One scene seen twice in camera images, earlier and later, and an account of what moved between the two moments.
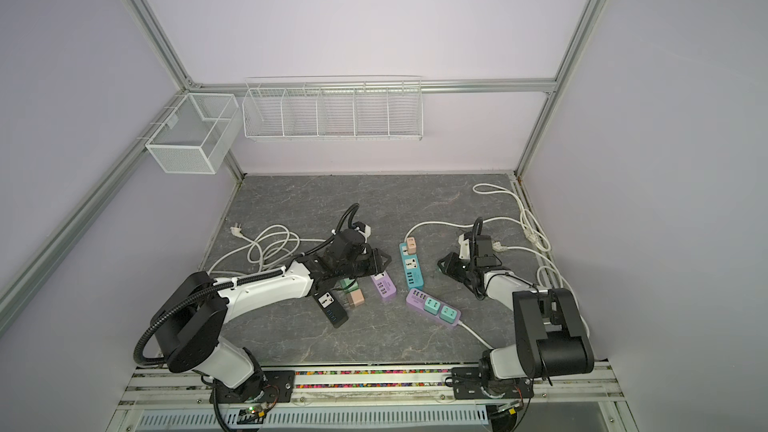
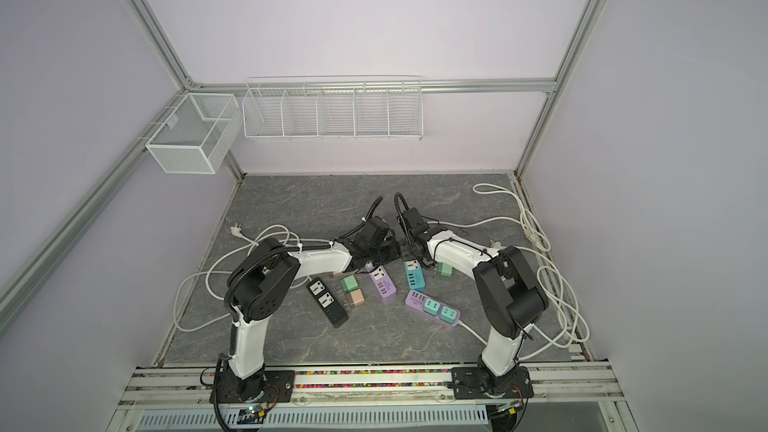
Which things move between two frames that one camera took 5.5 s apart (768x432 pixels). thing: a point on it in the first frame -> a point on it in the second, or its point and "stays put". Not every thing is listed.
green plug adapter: (349, 284) stays put
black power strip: (331, 307) stays put
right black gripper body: (460, 268) -> (411, 245)
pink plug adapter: (357, 297) stays put
